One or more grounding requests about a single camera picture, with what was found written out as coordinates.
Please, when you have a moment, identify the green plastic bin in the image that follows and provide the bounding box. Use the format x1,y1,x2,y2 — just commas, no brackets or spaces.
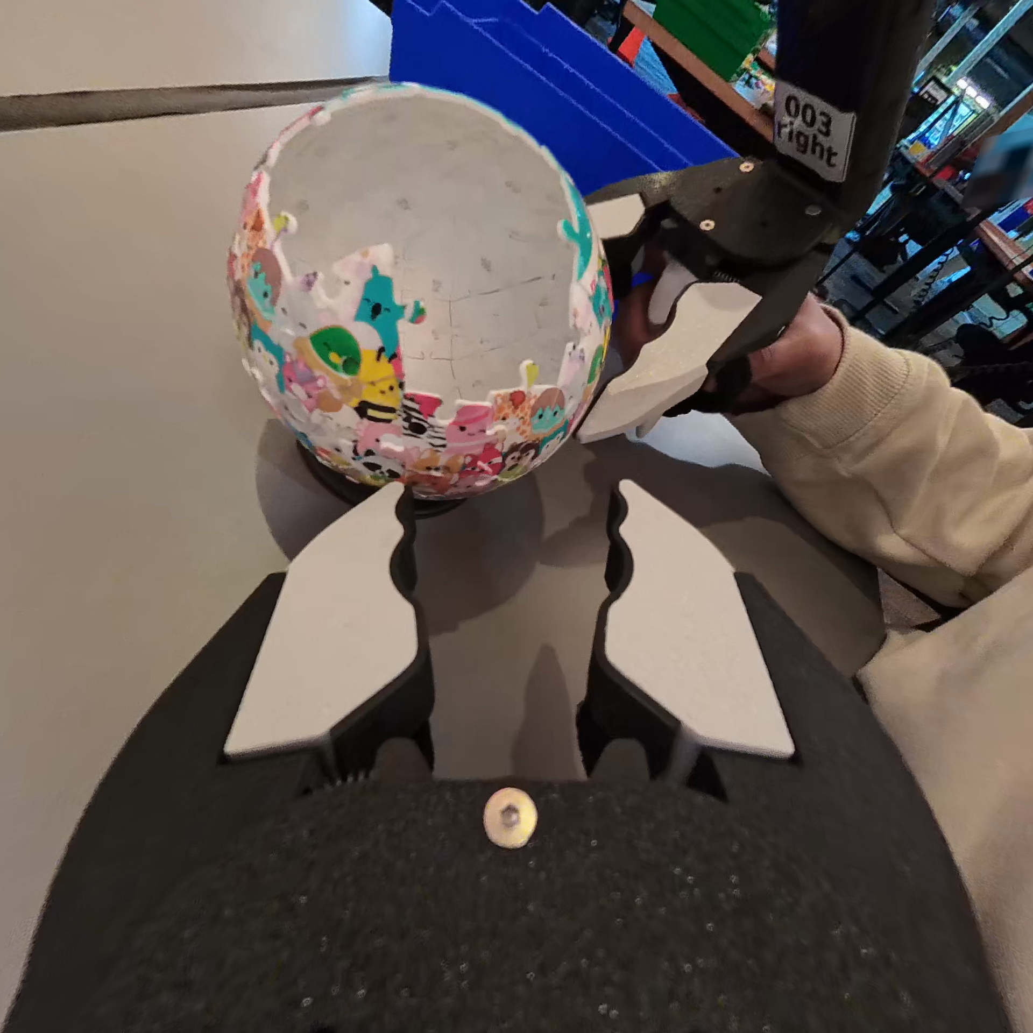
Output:
651,0,777,82

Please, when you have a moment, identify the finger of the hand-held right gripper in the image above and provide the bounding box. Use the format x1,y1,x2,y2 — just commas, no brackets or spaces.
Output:
575,282,765,445
585,195,647,242

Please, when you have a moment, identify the blue plastic bin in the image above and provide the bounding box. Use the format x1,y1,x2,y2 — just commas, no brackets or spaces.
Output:
388,0,741,200

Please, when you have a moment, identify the black ball stand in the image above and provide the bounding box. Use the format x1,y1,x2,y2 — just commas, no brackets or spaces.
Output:
295,438,471,519

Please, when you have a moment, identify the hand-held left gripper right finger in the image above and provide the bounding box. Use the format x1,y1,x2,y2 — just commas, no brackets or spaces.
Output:
575,479,797,781

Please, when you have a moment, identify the person's cream sweatshirt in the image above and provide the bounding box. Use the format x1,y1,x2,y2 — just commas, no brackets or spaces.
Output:
854,565,1033,1033

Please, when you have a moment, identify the person's right hand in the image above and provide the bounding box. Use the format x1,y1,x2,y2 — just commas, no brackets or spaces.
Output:
615,268,846,402

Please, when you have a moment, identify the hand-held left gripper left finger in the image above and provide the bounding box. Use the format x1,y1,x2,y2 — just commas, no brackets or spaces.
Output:
223,481,434,777

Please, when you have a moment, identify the colourful puzzle ball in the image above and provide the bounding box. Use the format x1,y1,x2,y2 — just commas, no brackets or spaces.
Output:
227,80,617,502

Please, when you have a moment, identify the wooden table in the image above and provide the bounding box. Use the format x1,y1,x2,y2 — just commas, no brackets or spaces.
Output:
620,0,781,144

